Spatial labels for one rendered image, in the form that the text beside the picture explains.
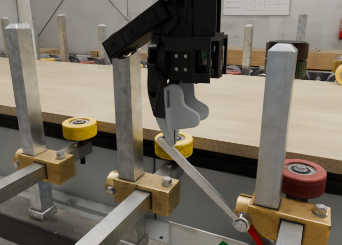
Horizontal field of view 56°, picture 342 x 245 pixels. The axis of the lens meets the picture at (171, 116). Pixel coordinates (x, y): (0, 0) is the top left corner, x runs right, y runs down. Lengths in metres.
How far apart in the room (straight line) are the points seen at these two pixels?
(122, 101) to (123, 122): 0.04
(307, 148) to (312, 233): 0.21
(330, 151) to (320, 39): 6.92
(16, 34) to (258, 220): 0.55
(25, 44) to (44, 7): 9.62
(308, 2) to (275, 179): 7.13
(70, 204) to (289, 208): 0.67
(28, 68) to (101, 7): 8.42
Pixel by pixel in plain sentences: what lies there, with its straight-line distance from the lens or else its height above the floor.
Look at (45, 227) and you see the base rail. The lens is 0.80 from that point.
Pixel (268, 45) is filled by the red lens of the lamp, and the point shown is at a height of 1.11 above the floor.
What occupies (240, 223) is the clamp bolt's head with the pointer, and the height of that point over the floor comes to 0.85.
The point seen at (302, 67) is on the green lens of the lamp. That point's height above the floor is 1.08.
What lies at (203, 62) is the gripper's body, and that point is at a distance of 0.39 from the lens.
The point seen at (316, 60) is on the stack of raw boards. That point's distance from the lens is 6.31.
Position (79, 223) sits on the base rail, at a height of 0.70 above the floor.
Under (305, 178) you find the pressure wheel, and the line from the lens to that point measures 0.55.
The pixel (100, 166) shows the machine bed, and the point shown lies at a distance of 0.94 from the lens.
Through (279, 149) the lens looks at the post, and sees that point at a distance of 0.48.
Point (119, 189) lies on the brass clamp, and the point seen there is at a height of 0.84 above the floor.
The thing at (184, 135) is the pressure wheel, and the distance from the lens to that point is 0.68.
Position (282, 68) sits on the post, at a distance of 0.45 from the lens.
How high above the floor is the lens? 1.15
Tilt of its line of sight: 17 degrees down
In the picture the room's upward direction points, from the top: straight up
